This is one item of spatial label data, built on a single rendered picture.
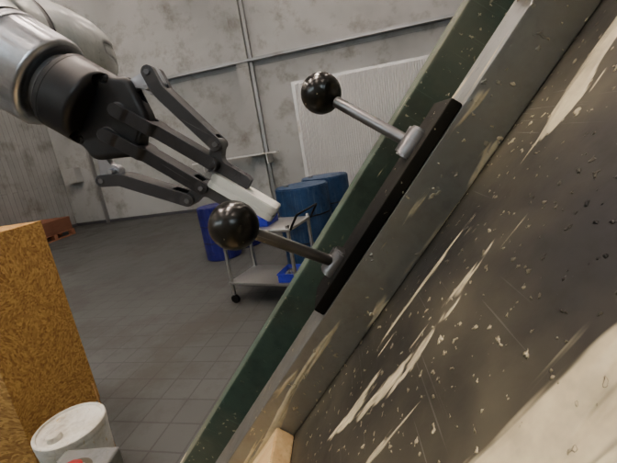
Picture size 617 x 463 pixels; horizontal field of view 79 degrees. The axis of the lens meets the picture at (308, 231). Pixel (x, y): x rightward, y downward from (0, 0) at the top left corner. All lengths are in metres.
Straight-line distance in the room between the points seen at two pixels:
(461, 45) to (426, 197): 0.30
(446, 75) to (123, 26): 10.98
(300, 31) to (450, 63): 8.96
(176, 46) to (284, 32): 2.69
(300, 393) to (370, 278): 0.13
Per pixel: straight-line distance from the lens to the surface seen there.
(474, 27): 0.58
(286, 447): 0.39
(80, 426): 2.19
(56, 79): 0.41
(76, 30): 0.59
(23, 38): 0.43
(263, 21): 9.76
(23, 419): 2.50
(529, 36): 0.33
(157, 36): 10.84
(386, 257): 0.31
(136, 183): 0.40
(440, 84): 0.55
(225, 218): 0.27
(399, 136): 0.33
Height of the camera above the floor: 1.47
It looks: 14 degrees down
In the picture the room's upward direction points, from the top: 9 degrees counter-clockwise
